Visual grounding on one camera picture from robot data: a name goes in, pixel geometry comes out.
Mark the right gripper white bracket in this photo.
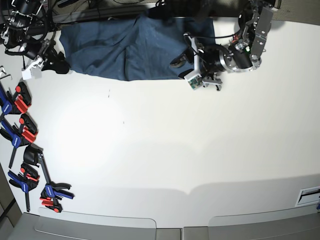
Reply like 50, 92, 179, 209
21, 51, 70, 80

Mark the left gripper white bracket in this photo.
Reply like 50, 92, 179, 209
170, 32, 223, 91

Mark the blue T-shirt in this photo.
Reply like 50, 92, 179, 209
59, 13, 215, 81

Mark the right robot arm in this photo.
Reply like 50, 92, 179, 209
0, 0, 70, 80

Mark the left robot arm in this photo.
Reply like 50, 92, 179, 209
170, 0, 277, 91

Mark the black hex key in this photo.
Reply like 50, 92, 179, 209
0, 65, 13, 80

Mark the blue red bar clamp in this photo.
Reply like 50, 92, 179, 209
8, 162, 40, 213
0, 81, 32, 121
0, 113, 38, 169
23, 145, 75, 213

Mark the grey chair backrest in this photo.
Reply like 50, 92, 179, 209
8, 213, 156, 240
208, 205, 320, 240

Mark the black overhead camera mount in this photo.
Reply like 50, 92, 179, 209
191, 0, 214, 23

